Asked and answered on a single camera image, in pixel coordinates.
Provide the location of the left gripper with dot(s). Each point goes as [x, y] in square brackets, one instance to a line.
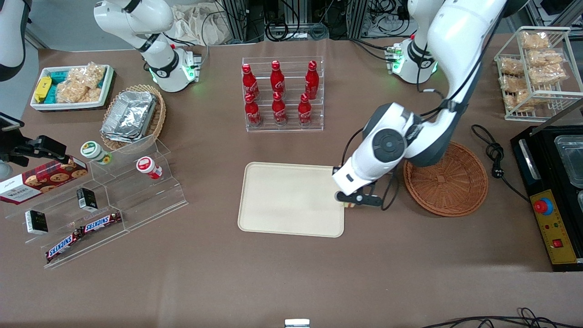
[334, 170]

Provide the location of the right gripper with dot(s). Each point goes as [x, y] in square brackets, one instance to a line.
[28, 148]

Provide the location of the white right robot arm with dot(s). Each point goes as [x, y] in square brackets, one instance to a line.
[136, 23]

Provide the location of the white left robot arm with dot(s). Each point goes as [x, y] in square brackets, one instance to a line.
[460, 41]

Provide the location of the cream plastic tray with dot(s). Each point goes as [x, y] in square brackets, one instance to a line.
[291, 200]

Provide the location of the brown round wicker basket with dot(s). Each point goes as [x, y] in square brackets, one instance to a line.
[446, 182]

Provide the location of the silver foil tray stack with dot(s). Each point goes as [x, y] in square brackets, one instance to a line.
[130, 116]

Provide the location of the light wicker basket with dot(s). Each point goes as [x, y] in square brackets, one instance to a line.
[157, 118]

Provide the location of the Walkers tartan cookie box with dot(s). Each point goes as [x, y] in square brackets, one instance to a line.
[41, 180]

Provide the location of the green sunflower yoghurt cup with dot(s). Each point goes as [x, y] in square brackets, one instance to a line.
[93, 151]

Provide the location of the yellow snack pack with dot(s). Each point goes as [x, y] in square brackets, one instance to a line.
[42, 89]

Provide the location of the small black carton box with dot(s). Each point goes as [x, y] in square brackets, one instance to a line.
[36, 222]
[86, 199]

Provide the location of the teal snack pack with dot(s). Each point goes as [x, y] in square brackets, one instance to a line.
[58, 74]

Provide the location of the bagged rice cracker snack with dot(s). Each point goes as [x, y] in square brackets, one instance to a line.
[544, 57]
[82, 84]
[549, 74]
[534, 40]
[511, 66]
[511, 83]

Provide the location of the white rectangular snack bin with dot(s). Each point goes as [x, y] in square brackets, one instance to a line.
[107, 86]

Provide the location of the Snickers chocolate bar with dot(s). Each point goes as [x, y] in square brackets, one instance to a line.
[63, 246]
[102, 222]

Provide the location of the clear acrylic bottle rack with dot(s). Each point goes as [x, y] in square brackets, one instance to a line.
[284, 128]

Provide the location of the red Coca-Cola bottle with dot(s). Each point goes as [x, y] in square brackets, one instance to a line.
[305, 110]
[279, 110]
[312, 79]
[253, 111]
[277, 79]
[249, 82]

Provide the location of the clear acrylic stepped stand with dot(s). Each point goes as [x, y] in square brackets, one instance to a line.
[136, 200]

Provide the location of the red lidded yoghurt cup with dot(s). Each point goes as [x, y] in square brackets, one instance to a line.
[148, 167]

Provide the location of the red emergency stop button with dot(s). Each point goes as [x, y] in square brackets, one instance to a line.
[543, 206]

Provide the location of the black appliance with yellow panel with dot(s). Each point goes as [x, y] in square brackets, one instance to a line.
[546, 155]

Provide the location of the beige cloth bag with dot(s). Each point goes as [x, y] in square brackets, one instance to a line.
[196, 23]

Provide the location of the clear plastic container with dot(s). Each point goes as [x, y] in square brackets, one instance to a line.
[571, 159]

